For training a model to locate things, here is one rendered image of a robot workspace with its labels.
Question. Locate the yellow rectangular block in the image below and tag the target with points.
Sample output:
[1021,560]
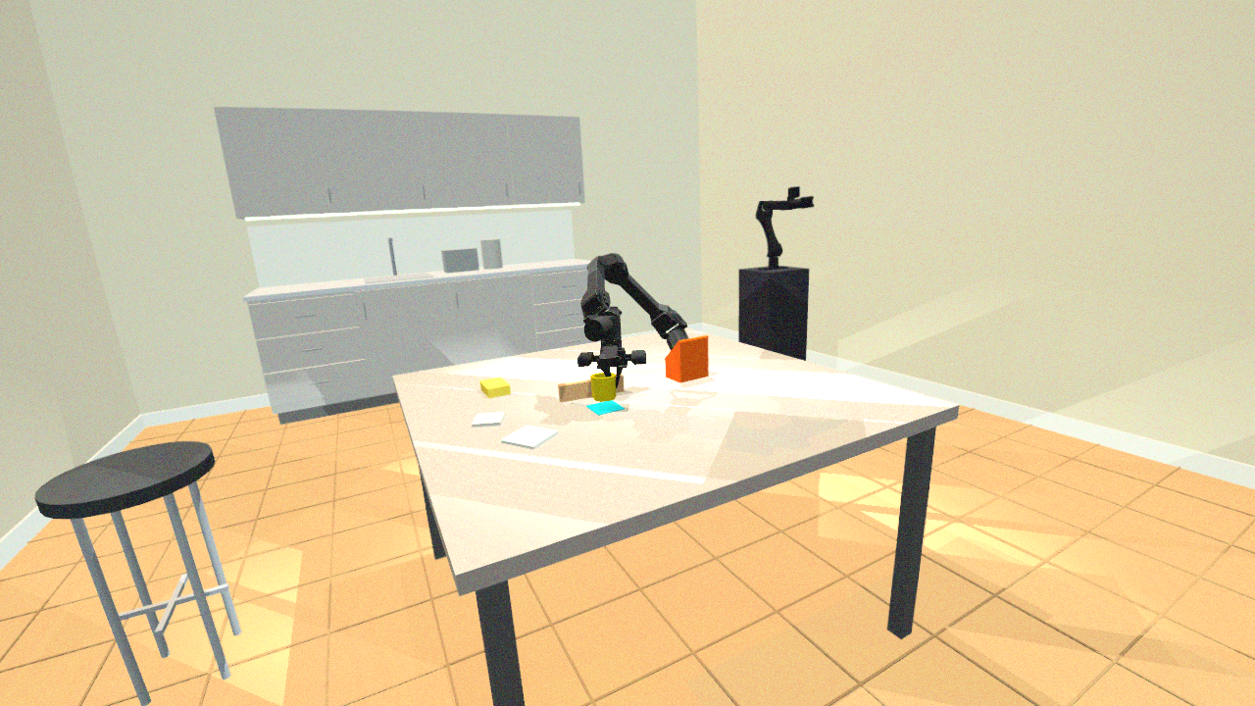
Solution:
[495,387]

